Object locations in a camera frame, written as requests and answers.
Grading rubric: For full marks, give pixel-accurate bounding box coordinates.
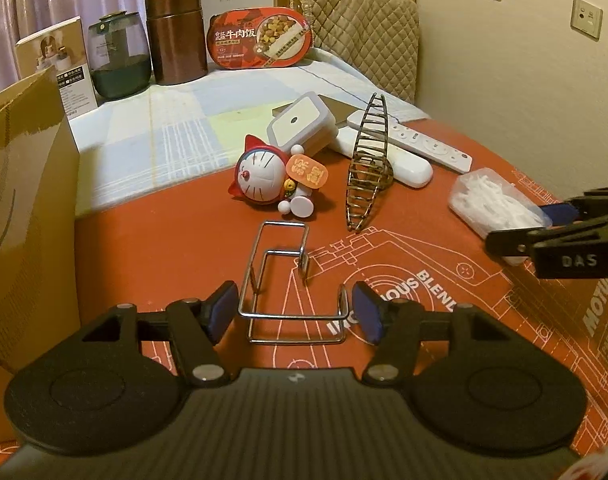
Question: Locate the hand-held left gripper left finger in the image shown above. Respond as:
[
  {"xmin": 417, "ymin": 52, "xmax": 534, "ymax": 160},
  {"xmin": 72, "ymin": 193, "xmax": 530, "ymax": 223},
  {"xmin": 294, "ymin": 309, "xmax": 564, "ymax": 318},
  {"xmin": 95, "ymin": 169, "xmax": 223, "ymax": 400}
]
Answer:
[{"xmin": 76, "ymin": 281, "xmax": 239, "ymax": 387}]

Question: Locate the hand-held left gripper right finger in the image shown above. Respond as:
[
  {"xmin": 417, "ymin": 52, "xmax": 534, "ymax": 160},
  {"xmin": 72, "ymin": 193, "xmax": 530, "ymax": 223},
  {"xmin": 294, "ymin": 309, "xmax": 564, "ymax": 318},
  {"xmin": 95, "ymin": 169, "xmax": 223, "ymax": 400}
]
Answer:
[{"xmin": 351, "ymin": 281, "xmax": 518, "ymax": 386}]

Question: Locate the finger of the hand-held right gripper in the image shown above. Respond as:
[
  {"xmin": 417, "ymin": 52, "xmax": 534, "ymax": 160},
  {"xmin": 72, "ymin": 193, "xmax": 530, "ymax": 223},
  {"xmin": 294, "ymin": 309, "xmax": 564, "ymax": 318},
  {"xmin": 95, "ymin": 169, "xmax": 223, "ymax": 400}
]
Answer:
[
  {"xmin": 539, "ymin": 186, "xmax": 608, "ymax": 226},
  {"xmin": 485, "ymin": 212, "xmax": 608, "ymax": 259}
]

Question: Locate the thick white remote control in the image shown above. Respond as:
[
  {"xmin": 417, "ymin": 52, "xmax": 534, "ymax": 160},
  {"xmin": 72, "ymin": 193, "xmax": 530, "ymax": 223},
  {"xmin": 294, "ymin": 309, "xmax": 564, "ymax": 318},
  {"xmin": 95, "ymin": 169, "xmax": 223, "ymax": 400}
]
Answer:
[{"xmin": 331, "ymin": 127, "xmax": 435, "ymax": 189}]

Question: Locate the white lidded container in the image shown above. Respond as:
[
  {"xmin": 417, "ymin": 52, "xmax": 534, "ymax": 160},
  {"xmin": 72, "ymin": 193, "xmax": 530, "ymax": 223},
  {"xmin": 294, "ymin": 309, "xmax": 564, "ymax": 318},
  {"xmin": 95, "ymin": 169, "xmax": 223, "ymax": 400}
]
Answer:
[{"xmin": 266, "ymin": 92, "xmax": 339, "ymax": 157}]

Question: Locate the large brown cardboard box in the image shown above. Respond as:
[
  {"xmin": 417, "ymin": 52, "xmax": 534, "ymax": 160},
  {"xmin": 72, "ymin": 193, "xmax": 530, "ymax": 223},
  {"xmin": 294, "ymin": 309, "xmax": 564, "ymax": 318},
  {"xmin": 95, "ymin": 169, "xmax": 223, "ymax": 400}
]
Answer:
[{"xmin": 0, "ymin": 65, "xmax": 82, "ymax": 443}]

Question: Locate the bag of cotton swabs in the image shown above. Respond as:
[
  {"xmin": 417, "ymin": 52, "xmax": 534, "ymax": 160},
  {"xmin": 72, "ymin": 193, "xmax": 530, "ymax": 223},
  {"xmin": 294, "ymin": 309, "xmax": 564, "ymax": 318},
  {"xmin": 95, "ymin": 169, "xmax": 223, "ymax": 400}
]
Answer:
[{"xmin": 448, "ymin": 169, "xmax": 553, "ymax": 266}]

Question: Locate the red printed mat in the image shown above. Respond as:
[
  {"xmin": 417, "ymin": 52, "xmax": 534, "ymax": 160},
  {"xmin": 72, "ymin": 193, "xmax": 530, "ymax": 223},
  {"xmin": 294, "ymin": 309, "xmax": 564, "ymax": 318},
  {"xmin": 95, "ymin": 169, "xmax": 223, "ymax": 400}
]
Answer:
[{"xmin": 0, "ymin": 117, "xmax": 608, "ymax": 480}]

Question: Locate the slim white remote control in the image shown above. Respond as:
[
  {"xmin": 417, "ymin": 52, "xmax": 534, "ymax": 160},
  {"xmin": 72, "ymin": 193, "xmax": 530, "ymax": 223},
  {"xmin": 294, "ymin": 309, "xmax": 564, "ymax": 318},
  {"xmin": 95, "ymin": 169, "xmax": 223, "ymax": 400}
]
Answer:
[{"xmin": 346, "ymin": 110, "xmax": 474, "ymax": 175}]

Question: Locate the red cat figurine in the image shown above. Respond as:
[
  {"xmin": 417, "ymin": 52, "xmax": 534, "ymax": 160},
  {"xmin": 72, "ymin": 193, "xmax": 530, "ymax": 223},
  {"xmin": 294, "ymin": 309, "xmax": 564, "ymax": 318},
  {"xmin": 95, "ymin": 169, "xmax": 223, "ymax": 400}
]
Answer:
[{"xmin": 228, "ymin": 134, "xmax": 329, "ymax": 219}]

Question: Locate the beige quilted cushion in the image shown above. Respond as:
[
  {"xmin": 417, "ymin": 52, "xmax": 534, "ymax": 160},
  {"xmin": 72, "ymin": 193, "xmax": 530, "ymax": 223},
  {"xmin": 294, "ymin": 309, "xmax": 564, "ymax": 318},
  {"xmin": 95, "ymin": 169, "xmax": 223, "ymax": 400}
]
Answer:
[{"xmin": 290, "ymin": 0, "xmax": 421, "ymax": 106}]

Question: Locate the green glass jar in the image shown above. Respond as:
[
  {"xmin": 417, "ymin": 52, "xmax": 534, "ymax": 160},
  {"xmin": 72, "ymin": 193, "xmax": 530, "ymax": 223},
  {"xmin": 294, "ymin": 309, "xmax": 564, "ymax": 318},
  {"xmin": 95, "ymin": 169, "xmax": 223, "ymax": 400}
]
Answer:
[{"xmin": 88, "ymin": 11, "xmax": 152, "ymax": 100}]

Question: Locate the brown metal canister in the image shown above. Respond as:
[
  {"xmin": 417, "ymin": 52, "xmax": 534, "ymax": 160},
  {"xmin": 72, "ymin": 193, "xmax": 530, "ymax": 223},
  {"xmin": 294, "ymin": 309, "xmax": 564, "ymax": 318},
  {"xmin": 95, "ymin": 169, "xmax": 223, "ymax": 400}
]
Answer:
[{"xmin": 144, "ymin": 0, "xmax": 209, "ymax": 86}]

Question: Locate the red oval meal box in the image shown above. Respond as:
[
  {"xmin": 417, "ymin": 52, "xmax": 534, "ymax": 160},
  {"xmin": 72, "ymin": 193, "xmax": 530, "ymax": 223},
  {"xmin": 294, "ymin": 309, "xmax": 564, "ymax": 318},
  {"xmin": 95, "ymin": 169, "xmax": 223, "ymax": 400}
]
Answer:
[{"xmin": 206, "ymin": 7, "xmax": 317, "ymax": 71}]

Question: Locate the white product box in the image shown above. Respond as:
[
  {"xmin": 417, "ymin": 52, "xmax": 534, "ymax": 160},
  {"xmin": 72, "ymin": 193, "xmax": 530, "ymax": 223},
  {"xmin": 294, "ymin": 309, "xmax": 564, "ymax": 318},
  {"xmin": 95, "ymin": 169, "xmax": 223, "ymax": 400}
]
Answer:
[{"xmin": 15, "ymin": 16, "xmax": 98, "ymax": 121}]

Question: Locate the bent chrome wire holder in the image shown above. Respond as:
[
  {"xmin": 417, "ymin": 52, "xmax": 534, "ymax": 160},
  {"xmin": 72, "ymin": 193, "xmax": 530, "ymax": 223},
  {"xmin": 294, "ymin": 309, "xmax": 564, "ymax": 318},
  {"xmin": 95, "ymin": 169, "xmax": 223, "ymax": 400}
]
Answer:
[{"xmin": 238, "ymin": 220, "xmax": 351, "ymax": 345}]

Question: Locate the spiral metal wire rack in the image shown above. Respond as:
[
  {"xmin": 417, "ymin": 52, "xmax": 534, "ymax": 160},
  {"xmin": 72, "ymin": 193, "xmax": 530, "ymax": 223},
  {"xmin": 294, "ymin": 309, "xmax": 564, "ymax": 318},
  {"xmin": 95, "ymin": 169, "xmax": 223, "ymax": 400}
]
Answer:
[{"xmin": 344, "ymin": 92, "xmax": 395, "ymax": 234}]

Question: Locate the beige round-port wall socket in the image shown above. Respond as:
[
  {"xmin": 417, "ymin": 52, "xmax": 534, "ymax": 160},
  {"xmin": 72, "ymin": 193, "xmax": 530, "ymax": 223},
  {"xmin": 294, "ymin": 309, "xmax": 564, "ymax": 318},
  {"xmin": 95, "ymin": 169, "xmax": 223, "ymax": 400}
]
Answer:
[{"xmin": 570, "ymin": 0, "xmax": 604, "ymax": 41}]

